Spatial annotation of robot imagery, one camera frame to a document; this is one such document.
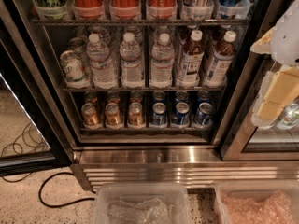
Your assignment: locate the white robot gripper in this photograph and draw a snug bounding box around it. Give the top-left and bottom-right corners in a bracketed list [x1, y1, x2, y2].
[250, 0, 299, 127]

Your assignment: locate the silver can right compartment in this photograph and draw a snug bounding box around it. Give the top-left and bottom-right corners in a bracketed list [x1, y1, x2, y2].
[277, 103, 299, 130]

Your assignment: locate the front right blue can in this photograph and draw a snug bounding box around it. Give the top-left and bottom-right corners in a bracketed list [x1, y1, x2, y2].
[192, 102, 213, 129]

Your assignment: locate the blue can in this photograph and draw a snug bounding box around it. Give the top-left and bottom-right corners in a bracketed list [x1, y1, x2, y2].
[149, 103, 167, 128]
[192, 102, 213, 129]
[171, 102, 190, 127]

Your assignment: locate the front middle blue can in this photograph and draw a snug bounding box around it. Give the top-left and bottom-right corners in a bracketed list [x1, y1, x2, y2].
[171, 102, 190, 127]

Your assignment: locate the stainless steel fridge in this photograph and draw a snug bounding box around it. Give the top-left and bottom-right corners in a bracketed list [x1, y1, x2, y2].
[1, 0, 299, 190]

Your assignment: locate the front left blue can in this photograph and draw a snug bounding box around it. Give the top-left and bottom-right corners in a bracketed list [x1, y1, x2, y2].
[149, 103, 167, 128]

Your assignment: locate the right coca-cola can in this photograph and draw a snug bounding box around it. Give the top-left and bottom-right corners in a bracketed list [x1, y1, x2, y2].
[149, 0, 177, 19]

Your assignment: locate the coca-cola can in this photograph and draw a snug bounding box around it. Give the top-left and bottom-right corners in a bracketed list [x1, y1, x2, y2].
[72, 0, 105, 20]
[111, 0, 139, 20]
[149, 0, 177, 19]

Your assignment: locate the front right gold can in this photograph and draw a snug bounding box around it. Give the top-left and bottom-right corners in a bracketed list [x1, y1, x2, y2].
[128, 103, 145, 128]

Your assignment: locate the gold can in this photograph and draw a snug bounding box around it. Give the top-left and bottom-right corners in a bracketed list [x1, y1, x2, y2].
[81, 103, 101, 129]
[128, 103, 145, 128]
[105, 103, 123, 129]

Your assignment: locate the middle coca-cola can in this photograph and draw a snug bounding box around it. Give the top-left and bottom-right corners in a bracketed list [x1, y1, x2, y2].
[111, 0, 139, 20]

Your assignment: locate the front middle gold can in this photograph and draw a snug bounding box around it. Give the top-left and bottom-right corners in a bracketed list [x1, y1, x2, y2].
[105, 103, 123, 129]

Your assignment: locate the front left gold can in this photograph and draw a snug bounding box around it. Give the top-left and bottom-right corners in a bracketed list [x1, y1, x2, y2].
[81, 103, 101, 129]

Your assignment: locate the left coca-cola can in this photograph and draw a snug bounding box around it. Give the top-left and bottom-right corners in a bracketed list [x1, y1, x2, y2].
[72, 0, 105, 20]

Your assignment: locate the white green can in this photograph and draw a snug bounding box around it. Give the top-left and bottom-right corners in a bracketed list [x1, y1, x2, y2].
[60, 50, 91, 89]

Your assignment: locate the open fridge glass door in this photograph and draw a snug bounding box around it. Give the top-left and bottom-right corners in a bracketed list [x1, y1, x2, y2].
[0, 16, 72, 176]

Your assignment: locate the right tea bottle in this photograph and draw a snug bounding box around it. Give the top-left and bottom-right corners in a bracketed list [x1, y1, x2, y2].
[203, 30, 236, 88]

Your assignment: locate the tea bottle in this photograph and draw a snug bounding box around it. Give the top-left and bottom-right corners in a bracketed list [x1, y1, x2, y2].
[203, 30, 236, 88]
[176, 30, 204, 88]

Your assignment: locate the left tea bottle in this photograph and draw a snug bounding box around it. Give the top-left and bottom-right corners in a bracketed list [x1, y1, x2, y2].
[176, 30, 204, 88]

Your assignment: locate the right water bottle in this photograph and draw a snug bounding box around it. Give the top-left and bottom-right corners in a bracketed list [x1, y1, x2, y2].
[149, 33, 175, 88]

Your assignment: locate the water bottle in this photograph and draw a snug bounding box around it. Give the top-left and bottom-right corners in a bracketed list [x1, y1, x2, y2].
[120, 32, 145, 89]
[149, 33, 175, 88]
[87, 34, 118, 89]

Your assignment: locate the right clear plastic bin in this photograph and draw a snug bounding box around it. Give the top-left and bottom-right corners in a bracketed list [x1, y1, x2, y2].
[215, 180, 299, 224]

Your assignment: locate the clear plastic bin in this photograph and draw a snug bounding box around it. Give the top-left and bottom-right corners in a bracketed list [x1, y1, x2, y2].
[215, 180, 299, 224]
[91, 182, 191, 224]

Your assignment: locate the middle water bottle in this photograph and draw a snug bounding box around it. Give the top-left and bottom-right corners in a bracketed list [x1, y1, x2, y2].
[120, 32, 145, 89]

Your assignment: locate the pink bubble wrap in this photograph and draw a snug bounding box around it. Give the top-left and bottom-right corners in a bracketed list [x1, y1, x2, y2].
[221, 190, 298, 224]

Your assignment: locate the left water bottle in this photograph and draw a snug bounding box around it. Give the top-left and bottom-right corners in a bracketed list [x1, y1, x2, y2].
[87, 34, 118, 89]

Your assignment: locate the clear bubble wrap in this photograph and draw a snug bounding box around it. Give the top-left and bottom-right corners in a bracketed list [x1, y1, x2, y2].
[108, 198, 174, 224]

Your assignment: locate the left clear plastic bin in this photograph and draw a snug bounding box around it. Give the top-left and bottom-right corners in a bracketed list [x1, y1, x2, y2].
[91, 182, 191, 224]

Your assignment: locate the black power cable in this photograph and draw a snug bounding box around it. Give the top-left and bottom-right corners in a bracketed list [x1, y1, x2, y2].
[37, 171, 96, 209]

